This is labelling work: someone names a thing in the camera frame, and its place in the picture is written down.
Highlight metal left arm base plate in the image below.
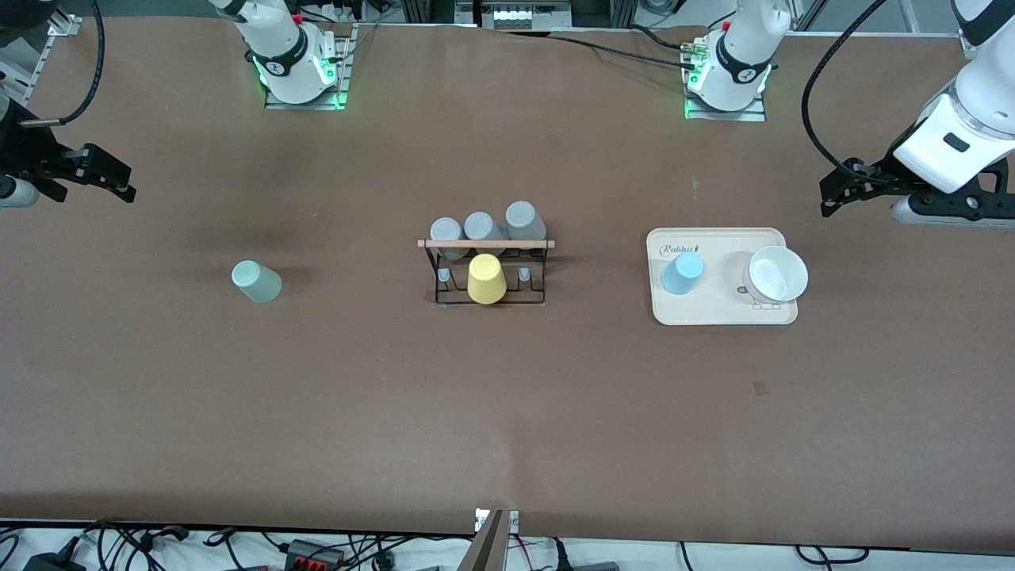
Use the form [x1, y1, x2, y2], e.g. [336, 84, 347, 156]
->
[684, 44, 768, 122]

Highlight black wire cup rack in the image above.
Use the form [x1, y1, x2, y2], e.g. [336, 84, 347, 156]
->
[418, 238, 556, 308]

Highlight blue plastic cup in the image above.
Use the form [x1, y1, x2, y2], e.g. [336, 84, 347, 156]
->
[661, 252, 705, 296]

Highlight power strip orange switches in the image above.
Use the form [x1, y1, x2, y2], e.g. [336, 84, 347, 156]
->
[284, 538, 347, 570]

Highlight beige rabbit print tray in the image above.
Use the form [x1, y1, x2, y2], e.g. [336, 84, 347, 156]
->
[646, 228, 799, 327]

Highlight black power adapter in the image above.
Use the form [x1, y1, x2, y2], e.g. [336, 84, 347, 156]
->
[22, 546, 86, 571]

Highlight short black table cable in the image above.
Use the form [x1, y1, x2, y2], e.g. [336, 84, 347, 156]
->
[630, 24, 691, 50]

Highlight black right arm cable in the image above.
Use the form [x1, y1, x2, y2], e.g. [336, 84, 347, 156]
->
[20, 0, 106, 128]

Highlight long black table cable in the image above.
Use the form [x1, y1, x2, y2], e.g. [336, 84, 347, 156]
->
[507, 30, 699, 71]

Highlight aluminium frame profile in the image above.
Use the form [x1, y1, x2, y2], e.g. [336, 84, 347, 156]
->
[400, 0, 635, 29]

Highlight grey plastic cup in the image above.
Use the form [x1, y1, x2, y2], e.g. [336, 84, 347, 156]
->
[430, 217, 470, 263]
[505, 201, 548, 241]
[463, 211, 508, 256]

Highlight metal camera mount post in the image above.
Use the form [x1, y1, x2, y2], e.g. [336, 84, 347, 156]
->
[456, 508, 521, 571]

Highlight white power strip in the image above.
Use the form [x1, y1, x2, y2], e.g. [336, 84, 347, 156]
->
[481, 2, 573, 31]

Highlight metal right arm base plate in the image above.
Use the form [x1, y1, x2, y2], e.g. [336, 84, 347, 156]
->
[264, 24, 355, 111]

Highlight pale green plastic cup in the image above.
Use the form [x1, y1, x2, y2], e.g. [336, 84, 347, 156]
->
[231, 260, 283, 304]

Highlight yellow plastic cup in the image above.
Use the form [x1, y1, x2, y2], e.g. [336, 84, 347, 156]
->
[467, 253, 508, 305]

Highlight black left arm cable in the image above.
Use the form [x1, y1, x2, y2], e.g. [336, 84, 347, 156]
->
[802, 0, 901, 190]

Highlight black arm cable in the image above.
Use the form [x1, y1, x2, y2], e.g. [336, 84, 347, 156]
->
[20, 0, 106, 128]
[802, 0, 901, 190]

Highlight white bowl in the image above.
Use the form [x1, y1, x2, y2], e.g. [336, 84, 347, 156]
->
[742, 245, 810, 306]

